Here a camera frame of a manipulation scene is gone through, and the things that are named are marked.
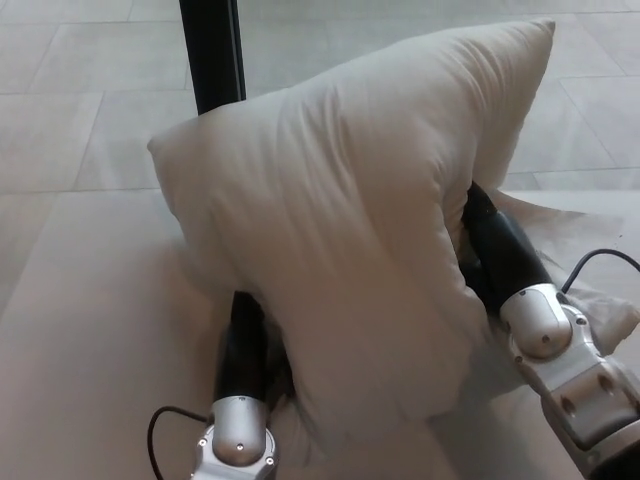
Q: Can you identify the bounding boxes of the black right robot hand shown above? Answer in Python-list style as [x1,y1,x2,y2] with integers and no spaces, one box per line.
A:
[458,179,556,320]

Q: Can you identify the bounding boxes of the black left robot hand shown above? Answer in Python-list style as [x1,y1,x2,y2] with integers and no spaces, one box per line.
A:
[213,288,297,407]

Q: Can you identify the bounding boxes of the white square pillow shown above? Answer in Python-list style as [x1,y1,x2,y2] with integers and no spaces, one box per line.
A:
[146,17,557,437]

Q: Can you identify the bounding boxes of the white wrinkled cloth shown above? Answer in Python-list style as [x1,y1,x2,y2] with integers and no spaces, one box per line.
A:
[469,187,640,416]

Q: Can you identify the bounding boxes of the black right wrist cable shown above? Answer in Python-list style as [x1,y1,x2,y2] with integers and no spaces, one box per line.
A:
[559,248,640,295]

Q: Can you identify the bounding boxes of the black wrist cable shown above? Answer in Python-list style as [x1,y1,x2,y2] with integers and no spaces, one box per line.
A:
[145,405,212,480]
[559,248,640,295]

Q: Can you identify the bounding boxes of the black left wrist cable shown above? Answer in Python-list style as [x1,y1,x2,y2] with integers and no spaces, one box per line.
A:
[145,405,212,480]

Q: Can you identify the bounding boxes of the black metal post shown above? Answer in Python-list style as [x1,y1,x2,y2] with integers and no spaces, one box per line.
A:
[179,0,248,118]

